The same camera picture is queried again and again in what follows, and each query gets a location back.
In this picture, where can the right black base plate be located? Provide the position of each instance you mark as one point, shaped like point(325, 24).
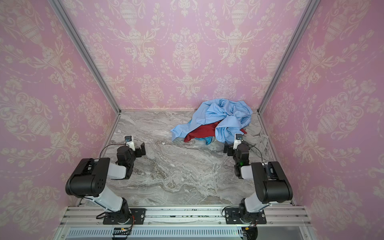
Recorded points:
point(235, 216)

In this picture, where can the teal cloth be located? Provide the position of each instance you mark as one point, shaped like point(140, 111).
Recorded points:
point(206, 140)

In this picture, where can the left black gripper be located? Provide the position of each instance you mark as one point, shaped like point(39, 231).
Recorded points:
point(139, 154)

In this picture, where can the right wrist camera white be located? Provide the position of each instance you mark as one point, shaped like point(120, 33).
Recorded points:
point(238, 140)

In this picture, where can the aluminium frame rail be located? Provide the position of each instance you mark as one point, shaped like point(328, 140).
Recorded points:
point(284, 222)

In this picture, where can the corner aluminium post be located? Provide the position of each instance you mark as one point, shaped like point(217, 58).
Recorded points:
point(75, 36)
point(291, 48)

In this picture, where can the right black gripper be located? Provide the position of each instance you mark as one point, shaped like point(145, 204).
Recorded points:
point(230, 149)

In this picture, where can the white vented strip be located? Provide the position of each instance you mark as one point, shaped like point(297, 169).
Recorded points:
point(155, 232)

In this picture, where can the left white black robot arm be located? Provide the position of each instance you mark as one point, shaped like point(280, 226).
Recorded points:
point(89, 181)

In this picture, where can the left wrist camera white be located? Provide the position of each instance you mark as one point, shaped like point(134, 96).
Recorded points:
point(129, 141)

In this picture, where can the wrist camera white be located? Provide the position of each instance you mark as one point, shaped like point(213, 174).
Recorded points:
point(129, 141)
point(238, 140)

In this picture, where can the right corner aluminium post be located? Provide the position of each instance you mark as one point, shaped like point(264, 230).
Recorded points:
point(291, 48)

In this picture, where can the dark red cloth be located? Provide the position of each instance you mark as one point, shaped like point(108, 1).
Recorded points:
point(204, 131)

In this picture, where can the light blue cloth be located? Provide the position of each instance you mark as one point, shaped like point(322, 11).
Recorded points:
point(232, 117)

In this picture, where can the left corner aluminium post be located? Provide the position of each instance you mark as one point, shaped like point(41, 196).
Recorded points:
point(75, 36)

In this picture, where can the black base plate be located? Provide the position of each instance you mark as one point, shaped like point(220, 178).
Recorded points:
point(135, 216)
point(235, 216)

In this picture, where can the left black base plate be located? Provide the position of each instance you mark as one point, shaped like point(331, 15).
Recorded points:
point(135, 216)

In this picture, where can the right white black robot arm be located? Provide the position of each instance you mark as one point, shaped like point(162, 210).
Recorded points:
point(270, 182)

